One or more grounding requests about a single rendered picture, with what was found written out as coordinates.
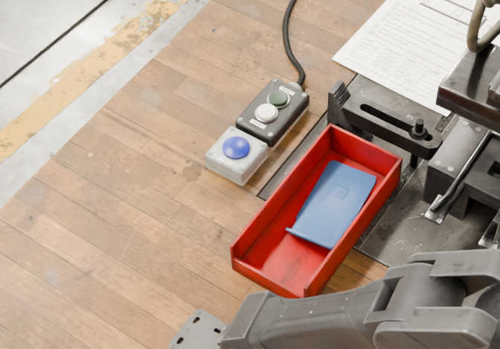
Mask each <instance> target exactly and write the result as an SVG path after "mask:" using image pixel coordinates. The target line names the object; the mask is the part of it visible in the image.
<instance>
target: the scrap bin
mask: <svg viewBox="0 0 500 349"><path fill-rule="evenodd" d="M332 160H334V161H337V162H340V163H342V164H346V165H347V166H350V167H353V168H356V169H357V170H361V171H363V172H366V173H369V174H371V175H373V176H376V183H375V185H374V187H373V189H372V190H371V192H370V194H369V196H368V198H367V199H366V201H365V204H364V205H363V206H362V209H361V211H360V212H359V214H358V215H357V216H356V218H355V219H354V221H353V222H352V223H351V224H350V226H349V227H348V229H347V230H346V232H345V233H344V234H343V235H342V237H341V238H340V239H339V241H338V242H337V244H336V245H335V246H334V247H333V249H332V250H329V249H326V248H324V247H322V246H319V245H317V244H314V243H312V242H310V241H308V240H305V239H303V238H300V237H297V236H295V235H294V234H290V233H289V231H287V230H285V229H286V227H287V228H292V227H293V225H294V224H295V221H296V217H297V215H298V213H299V211H300V210H301V208H302V207H303V205H304V203H305V202H306V200H307V198H308V196H309V195H310V193H311V191H312V190H313V188H314V187H315V184H316V182H317V181H318V179H319V178H320V176H321V174H322V173H323V171H324V169H325V167H326V166H327V164H328V162H329V161H330V162H331V161H332ZM402 164H403V158H401V157H399V156H397V155H395V154H393V153H391V152H389V151H387V150H385V149H383V148H381V147H378V146H377V145H375V144H372V143H371V142H369V141H366V140H365V139H363V138H360V137H359V136H357V135H354V134H353V133H350V132H348V131H346V130H344V129H342V128H340V127H338V126H336V125H334V124H332V123H329V124H328V126H327V127H326V128H325V129H324V131H323V132H322V133H321V134H320V136H319V137H318V138H317V139H316V140H315V142H314V143H313V144H312V145H311V147H310V148H309V149H308V151H306V152H305V154H304V155H303V156H302V157H301V159H300V160H299V161H298V163H297V164H296V165H295V166H294V167H293V168H292V170H291V171H290V172H289V174H288V175H287V176H286V177H285V179H284V180H283V181H282V182H281V183H280V184H279V185H278V187H277V188H276V189H275V191H274V192H273V193H272V195H271V196H270V197H269V198H268V199H267V200H266V202H265V203H264V204H263V205H262V207H261V208H260V209H259V211H258V212H257V213H256V214H255V215H254V216H253V217H252V219H251V220H250V221H249V223H248V224H247V225H246V227H245V228H244V229H243V230H242V231H241V232H240V233H239V235H238V236H237V237H236V239H235V240H234V241H233V243H232V244H231V245H230V252H231V265H232V269H233V270H234V271H236V272H239V273H240V274H241V275H243V276H245V277H247V278H248V279H250V280H252V281H254V282H255V283H257V284H259V285H261V286H262V287H264V288H266V289H267V290H269V291H271V292H273V293H274V294H276V295H279V296H283V297H284V298H309V297H313V296H318V295H319V294H320V292H321V291H322V290H323V288H324V287H325V286H326V284H327V282H328V281H329V280H330V279H331V277H332V276H333V274H334V273H335V272H336V270H337V269H338V268H339V266H340V265H341V264H342V262H343V260H344V259H345V258H346V257H347V255H348V254H349V252H350V251H351V249H352V248H353V247H354V246H355V244H356V243H357V241H358V240H359V238H360V237H361V236H362V235H363V233H364V232H365V230H366V229H367V227H368V226H369V225H370V224H371V222H372V221H373V219H374V217H375V216H376V215H377V214H378V213H379V211H380V209H381V208H382V207H383V205H384V204H385V203H386V201H387V200H388V198H389V197H390V196H391V194H392V193H393V192H394V190H395V189H396V187H397V186H398V184H399V183H400V175H401V170H402Z"/></svg>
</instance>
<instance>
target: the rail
mask: <svg viewBox="0 0 500 349"><path fill-rule="evenodd" d="M492 132H493V131H492V130H489V131H488V132H487V134H486V135H485V136H484V138H483V140H482V141H481V143H480V144H479V145H478V147H477V148H476V150H475V152H474V153H473V154H472V156H471V157H470V159H469V160H468V162H467V163H466V164H465V166H464V168H463V169H462V171H461V172H460V173H459V174H458V176H457V178H456V179H455V181H454V182H453V183H452V185H451V186H450V188H449V189H448V191H447V192H446V194H445V195H447V196H448V198H449V197H450V196H451V194H452V192H453V191H454V189H456V187H457V186H458V184H459V182H460V181H461V180H462V178H463V177H464V175H465V173H466V172H467V171H468V169H469V168H470V166H471V165H472V163H473V162H474V161H475V159H476V157H477V156H478V154H479V153H480V152H481V150H482V149H483V147H484V145H485V144H486V143H487V141H488V140H489V138H490V136H491V135H492Z"/></svg>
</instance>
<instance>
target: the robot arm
mask: <svg viewBox="0 0 500 349"><path fill-rule="evenodd" d="M498 281H500V249H475V250H460V251H446V252H421V253H416V254H413V255H412V256H410V257H409V259H408V260H407V263H406V265H402V266H395V267H391V268H388V270H387V272H386V273H385V277H384V278H380V279H376V280H375V281H371V282H370V283H369V284H367V285H365V286H361V287H359V288H356V289H351V290H348V291H344V292H336V293H331V294H326V295H318V296H313V297H309V298H284V297H283V296H279V295H276V294H274V293H272V292H271V291H269V290H266V291H262V292H255V293H251V294H248V295H247V296H246V298H245V299H244V301H243V303H242V304H241V306H240V308H239V310H238V311H237V314H236V316H235V317H234V319H233V321H232V323H230V324H226V323H225V322H223V321H221V320H219V319H218V318H216V317H215V316H213V315H211V314H210V313H208V312H206V311H204V310H196V311H194V313H193V314H192V315H191V316H190V318H189V319H188V320H187V321H186V322H185V324H184V325H183V326H182V328H181V329H180V330H179V332H178V333H177V334H176V335H175V336H174V337H173V339H172V340H171V341H170V343H169V349H500V284H498V285H496V286H494V287H492V288H490V289H489V290H487V291H485V292H483V293H482V294H481V296H480V297H479V298H478V300H477V301H476V304H475V307H462V306H461V305H462V303H463V301H464V299H465V298H466V297H468V296H470V295H472V294H474V293H476V292H478V291H480V290H482V289H484V288H486V287H488V286H490V285H492V284H494V283H496V282H498ZM196 321H198V322H197V323H196ZM195 323H196V324H195ZM216 332H218V333H219V334H217V333H216ZM180 341H182V343H181V344H180V345H179V343H180Z"/></svg>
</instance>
